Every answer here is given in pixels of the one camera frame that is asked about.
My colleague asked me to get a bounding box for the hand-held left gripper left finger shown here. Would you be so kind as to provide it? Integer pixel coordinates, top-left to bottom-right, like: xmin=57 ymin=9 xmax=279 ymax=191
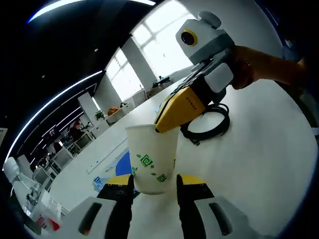
xmin=63 ymin=174 xmax=135 ymax=239

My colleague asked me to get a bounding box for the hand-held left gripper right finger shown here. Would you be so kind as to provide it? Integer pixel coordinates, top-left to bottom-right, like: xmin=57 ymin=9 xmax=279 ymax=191
xmin=176 ymin=174 xmax=262 ymax=239

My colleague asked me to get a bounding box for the black cable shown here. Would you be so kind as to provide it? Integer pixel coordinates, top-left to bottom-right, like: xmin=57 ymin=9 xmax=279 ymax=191
xmin=179 ymin=103 xmax=230 ymax=146

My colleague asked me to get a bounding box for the white paper cup green print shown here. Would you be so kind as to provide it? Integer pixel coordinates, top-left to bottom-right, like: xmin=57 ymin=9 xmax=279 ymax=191
xmin=125 ymin=123 xmax=179 ymax=195

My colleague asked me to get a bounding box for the wet wipes pack blue lid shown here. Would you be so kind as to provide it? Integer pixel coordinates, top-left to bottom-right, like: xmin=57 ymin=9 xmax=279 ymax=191
xmin=92 ymin=150 xmax=179 ymax=199

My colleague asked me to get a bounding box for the clear water bottle red label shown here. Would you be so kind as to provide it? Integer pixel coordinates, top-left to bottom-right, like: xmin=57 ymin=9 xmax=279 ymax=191
xmin=2 ymin=157 xmax=72 ymax=236

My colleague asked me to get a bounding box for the person's right hand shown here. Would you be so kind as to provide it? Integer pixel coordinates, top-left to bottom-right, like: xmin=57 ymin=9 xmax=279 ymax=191
xmin=230 ymin=46 xmax=261 ymax=90

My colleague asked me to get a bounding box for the teal and black object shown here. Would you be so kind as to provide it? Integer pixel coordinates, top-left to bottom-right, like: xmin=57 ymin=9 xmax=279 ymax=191
xmin=152 ymin=76 xmax=172 ymax=88

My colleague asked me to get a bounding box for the large bright window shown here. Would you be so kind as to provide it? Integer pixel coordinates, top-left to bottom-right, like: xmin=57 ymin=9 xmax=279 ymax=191
xmin=131 ymin=0 xmax=200 ymax=83

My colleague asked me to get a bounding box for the low white cabinet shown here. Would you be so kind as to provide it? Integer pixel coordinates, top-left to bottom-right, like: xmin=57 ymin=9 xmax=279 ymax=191
xmin=106 ymin=102 xmax=133 ymax=125

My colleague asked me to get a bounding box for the window with blinds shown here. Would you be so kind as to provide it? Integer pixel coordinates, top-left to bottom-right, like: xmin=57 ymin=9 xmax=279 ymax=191
xmin=106 ymin=47 xmax=148 ymax=100

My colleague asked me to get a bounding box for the potted green plant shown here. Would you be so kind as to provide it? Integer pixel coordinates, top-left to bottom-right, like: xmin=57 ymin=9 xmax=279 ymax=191
xmin=94 ymin=109 xmax=106 ymax=122

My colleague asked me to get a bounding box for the ceiling light strip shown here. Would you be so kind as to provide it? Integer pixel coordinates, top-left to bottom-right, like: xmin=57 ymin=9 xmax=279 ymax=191
xmin=27 ymin=0 xmax=155 ymax=23
xmin=7 ymin=70 xmax=103 ymax=160

